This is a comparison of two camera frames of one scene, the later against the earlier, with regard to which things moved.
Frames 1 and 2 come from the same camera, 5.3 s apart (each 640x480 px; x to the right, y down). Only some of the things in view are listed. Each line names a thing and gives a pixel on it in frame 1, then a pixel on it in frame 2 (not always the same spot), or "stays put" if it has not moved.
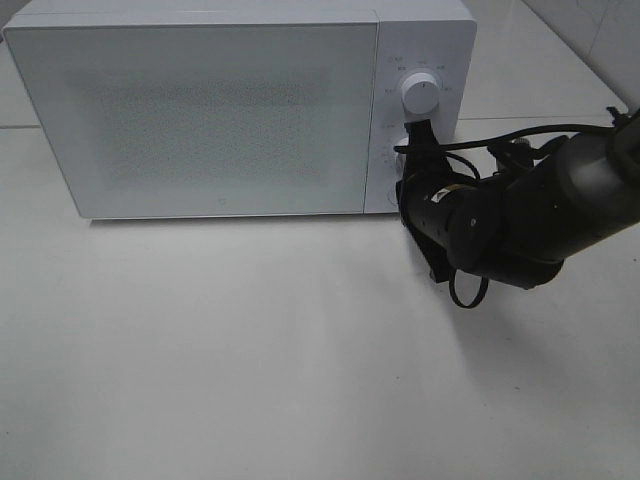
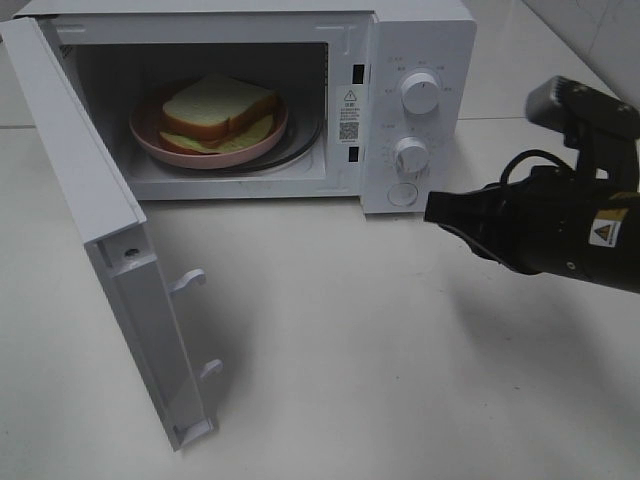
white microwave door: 207,120 → 145,305
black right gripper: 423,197 → 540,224
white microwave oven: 242,109 stays put
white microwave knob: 421,92 stays put
